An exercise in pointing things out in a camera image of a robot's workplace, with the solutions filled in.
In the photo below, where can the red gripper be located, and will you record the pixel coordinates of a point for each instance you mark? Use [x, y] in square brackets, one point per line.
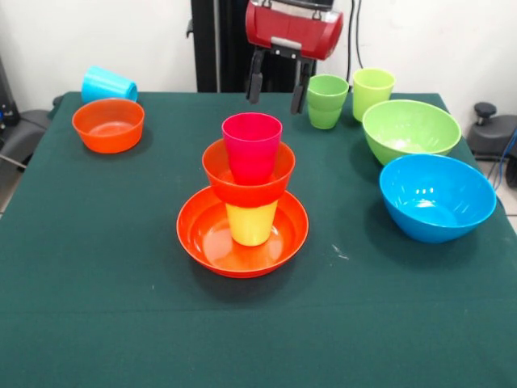
[295, 30]

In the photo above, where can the pink cup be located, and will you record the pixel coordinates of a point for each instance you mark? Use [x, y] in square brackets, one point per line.
[251, 149]

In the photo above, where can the small orange bowl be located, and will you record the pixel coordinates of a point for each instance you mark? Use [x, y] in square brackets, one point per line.
[250, 194]
[109, 125]

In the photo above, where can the yellow cup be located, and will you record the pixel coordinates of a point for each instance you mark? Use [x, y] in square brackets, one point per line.
[251, 226]

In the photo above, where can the large orange bowl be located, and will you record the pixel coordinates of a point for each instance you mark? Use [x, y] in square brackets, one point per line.
[202, 242]

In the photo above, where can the blue cup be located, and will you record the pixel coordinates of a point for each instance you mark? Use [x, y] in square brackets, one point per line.
[105, 85]

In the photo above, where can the lime green cup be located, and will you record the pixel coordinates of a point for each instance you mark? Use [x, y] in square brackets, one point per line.
[369, 95]

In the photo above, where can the lime green bowl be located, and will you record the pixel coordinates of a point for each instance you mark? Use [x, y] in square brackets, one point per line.
[408, 129]

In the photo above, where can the blue bowl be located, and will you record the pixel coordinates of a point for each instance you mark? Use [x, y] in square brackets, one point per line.
[436, 198]

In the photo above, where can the grey stand base with knob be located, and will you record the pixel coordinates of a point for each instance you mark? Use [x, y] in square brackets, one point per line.
[493, 137]

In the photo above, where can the dark green tablecloth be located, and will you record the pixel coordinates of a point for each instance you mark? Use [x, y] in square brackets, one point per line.
[258, 323]

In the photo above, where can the black equipment box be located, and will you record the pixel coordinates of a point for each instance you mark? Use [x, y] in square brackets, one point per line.
[8, 105]

